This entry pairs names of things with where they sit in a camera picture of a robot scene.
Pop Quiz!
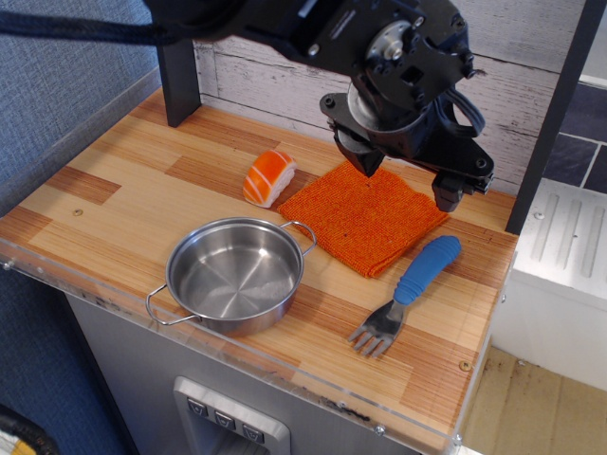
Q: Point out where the black braided cable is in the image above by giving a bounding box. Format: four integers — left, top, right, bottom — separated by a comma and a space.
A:
0, 9, 167, 47

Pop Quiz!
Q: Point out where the blue handled metal fork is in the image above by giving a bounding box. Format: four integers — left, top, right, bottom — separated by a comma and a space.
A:
348, 236, 461, 357

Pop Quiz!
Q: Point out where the black vertical post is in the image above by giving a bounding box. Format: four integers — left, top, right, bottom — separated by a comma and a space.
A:
506, 0, 606, 235
156, 40, 201, 127

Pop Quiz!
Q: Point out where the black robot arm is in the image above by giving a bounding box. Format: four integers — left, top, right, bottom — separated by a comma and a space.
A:
148, 1, 494, 212

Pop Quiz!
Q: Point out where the orange knitted cloth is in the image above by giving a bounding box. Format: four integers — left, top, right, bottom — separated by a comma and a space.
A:
278, 162, 449, 278

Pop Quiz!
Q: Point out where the stainless steel two-handled pot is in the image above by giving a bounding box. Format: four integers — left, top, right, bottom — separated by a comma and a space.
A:
145, 217, 317, 337

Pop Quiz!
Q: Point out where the silver button control panel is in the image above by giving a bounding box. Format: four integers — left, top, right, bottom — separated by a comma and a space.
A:
174, 376, 291, 454

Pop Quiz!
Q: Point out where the yellow black object corner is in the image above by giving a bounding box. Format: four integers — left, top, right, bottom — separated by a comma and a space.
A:
1, 405, 60, 455

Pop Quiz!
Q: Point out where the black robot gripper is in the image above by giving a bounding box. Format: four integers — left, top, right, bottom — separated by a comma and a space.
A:
320, 86, 494, 211

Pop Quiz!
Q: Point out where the black left vertical post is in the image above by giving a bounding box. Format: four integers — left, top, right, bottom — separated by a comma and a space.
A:
156, 40, 201, 127

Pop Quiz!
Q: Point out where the salmon nigiri sushi toy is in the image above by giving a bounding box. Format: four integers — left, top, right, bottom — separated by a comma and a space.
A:
243, 150, 298, 209

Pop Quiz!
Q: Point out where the clear acrylic table edge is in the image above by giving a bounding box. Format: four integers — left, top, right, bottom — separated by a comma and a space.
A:
0, 236, 464, 451

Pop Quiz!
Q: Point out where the grey toy cabinet front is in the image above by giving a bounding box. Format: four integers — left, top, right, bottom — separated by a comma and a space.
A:
64, 293, 447, 455

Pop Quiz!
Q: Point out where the black right vertical post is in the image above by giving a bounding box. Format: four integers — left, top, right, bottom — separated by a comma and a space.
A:
506, 0, 606, 235

